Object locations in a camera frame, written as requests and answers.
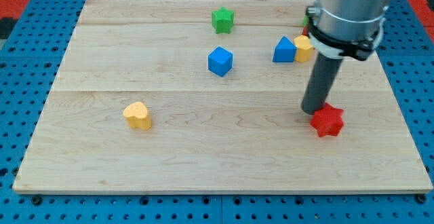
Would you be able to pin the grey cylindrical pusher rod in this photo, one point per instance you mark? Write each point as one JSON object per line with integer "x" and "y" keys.
{"x": 320, "y": 82}

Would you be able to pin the yellow hexagon block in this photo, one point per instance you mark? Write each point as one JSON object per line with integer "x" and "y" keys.
{"x": 304, "y": 49}

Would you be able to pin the green star block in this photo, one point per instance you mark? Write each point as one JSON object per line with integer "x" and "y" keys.
{"x": 223, "y": 20}

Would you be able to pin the blue cube block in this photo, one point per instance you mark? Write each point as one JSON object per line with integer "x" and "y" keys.
{"x": 220, "y": 61}

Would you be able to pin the blue triangle block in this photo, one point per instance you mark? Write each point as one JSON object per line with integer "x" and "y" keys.
{"x": 285, "y": 51}

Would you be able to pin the red block behind arm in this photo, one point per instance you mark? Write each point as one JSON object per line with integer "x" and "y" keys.
{"x": 305, "y": 31}

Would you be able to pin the red star block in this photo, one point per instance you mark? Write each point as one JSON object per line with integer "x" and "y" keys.
{"x": 327, "y": 121}

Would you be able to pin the light wooden board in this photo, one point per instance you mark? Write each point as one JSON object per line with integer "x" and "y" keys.
{"x": 243, "y": 133}

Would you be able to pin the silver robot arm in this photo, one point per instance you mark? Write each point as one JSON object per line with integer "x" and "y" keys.
{"x": 358, "y": 10}

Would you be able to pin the green block behind arm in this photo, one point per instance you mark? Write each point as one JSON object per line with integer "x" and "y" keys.
{"x": 305, "y": 21}

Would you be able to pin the yellow heart block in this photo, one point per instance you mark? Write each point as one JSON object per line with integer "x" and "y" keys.
{"x": 137, "y": 116}

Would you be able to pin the black and white clamp ring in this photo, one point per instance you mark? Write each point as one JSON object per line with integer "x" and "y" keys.
{"x": 337, "y": 37}

